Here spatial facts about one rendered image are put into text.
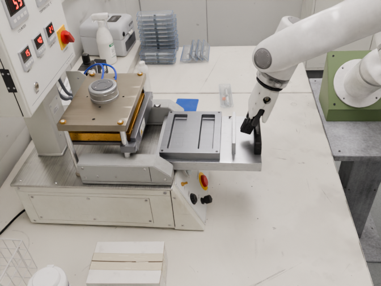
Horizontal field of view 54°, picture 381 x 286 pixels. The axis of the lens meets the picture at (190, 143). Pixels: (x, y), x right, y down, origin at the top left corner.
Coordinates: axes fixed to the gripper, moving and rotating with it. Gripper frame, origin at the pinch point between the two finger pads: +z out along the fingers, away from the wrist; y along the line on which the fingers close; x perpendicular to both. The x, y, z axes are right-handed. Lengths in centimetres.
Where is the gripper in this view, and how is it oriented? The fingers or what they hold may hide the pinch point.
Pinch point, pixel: (247, 126)
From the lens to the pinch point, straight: 107.2
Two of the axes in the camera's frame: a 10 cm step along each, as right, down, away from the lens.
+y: 0.9, -6.3, 7.7
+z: -2.9, 7.3, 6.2
